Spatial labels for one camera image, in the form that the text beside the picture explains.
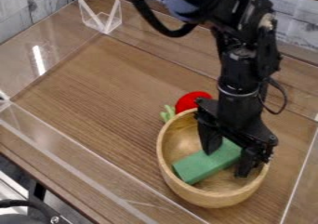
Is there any wooden bowl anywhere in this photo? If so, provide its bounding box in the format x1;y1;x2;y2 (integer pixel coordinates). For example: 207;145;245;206
156;109;270;208

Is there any green rectangular block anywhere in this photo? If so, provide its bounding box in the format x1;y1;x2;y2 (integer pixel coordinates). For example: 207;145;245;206
171;139;241;185

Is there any black metal table frame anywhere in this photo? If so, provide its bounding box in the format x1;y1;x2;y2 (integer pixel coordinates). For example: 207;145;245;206
0;155;91;224

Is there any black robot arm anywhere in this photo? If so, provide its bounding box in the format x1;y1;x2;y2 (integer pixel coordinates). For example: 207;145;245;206
162;0;282;178

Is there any red toy strawberry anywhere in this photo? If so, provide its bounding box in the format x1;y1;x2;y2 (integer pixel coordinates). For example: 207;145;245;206
160;91;213;123

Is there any clear acrylic tray wall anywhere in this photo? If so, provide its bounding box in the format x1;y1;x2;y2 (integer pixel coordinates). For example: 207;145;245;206
0;98;207;224

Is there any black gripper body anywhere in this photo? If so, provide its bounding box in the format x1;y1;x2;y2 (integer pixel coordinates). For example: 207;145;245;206
194;87;279;166

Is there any clear acrylic corner bracket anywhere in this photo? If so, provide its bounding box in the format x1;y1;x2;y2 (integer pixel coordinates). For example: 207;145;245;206
79;0;122;34

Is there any black cable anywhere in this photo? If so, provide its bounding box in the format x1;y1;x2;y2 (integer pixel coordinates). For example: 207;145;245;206
0;197;43;224

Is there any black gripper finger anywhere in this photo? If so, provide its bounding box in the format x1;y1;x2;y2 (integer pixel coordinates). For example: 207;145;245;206
235;147;263;178
198;123;222;155

